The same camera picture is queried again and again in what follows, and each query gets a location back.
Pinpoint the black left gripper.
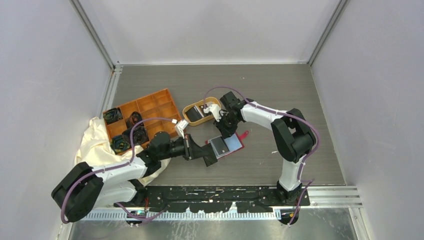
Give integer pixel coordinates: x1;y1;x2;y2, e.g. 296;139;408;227
158;133;209;160

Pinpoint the red leather card holder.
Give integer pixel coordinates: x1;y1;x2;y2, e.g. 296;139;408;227
205;131;249;159

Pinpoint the tan oval tray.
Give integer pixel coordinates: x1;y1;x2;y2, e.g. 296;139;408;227
182;97;221;127

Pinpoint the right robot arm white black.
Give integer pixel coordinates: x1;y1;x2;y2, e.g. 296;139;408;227
204;91;318;206

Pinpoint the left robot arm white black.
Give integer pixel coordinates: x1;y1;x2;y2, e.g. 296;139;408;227
51;131;218;224

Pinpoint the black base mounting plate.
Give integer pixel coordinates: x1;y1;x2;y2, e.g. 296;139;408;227
123;185;310;214

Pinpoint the black roll in organizer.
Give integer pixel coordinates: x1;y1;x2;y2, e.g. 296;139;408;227
122;125;149;145
125;111;143;128

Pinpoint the green dark bundle in organizer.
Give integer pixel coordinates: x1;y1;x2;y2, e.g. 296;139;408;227
110;135;131;155

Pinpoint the cream cloth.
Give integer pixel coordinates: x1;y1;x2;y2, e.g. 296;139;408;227
74;117;171;187

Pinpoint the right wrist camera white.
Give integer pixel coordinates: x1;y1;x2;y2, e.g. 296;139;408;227
203;103;222;122

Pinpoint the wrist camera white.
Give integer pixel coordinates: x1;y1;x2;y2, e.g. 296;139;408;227
203;103;222;122
171;119;189;137

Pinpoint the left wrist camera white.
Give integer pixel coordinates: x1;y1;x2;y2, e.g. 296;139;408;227
171;119;189;137

